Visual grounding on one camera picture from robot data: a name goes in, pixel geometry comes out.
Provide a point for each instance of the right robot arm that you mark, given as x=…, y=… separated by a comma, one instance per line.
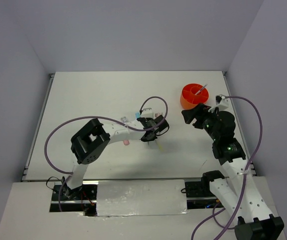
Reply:
x=250, y=216

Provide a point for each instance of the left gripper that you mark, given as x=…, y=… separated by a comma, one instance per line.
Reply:
x=143, y=140

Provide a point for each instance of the orange round divided container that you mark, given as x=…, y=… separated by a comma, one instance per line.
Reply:
x=188, y=99

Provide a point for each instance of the reflective silver base plate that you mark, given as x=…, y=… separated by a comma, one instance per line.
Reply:
x=127, y=198

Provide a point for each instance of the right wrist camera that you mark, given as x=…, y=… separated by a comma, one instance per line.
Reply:
x=222, y=103

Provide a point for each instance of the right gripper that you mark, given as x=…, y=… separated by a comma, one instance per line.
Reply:
x=200, y=111

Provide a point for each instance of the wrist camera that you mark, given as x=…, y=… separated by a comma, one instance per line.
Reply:
x=147, y=113
x=222, y=103

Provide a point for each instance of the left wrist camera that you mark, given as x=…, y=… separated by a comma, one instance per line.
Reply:
x=147, y=113

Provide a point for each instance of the small pink highlighter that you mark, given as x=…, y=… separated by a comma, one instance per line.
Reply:
x=126, y=142

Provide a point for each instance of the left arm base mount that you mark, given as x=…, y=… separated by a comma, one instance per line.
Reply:
x=83, y=200

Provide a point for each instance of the yellow gel pen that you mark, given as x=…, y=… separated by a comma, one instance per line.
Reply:
x=159, y=147

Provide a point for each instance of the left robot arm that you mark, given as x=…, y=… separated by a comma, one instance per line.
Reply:
x=90, y=141

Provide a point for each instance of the light blue highlighter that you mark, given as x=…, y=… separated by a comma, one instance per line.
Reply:
x=137, y=115

